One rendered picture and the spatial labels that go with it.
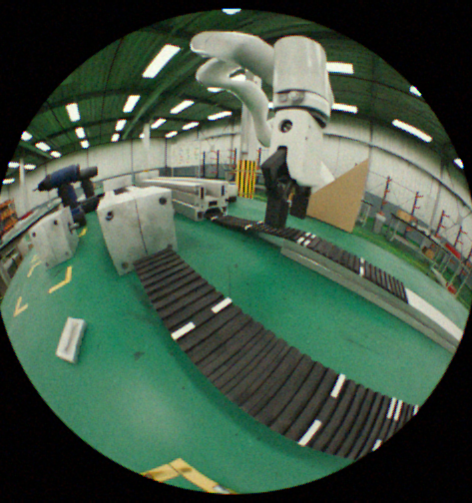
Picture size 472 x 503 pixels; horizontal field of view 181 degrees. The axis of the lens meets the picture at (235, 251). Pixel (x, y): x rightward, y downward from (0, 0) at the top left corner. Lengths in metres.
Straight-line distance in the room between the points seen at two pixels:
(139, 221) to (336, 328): 0.26
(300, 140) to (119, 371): 0.28
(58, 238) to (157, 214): 0.25
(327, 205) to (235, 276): 0.40
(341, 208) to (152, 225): 0.48
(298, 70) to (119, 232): 0.31
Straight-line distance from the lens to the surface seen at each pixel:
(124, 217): 0.20
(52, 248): 0.38
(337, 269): 0.22
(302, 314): 0.17
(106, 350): 0.17
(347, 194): 0.50
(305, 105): 0.22
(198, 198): 0.34
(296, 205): 0.28
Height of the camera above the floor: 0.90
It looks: 32 degrees down
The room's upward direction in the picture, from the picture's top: 4 degrees clockwise
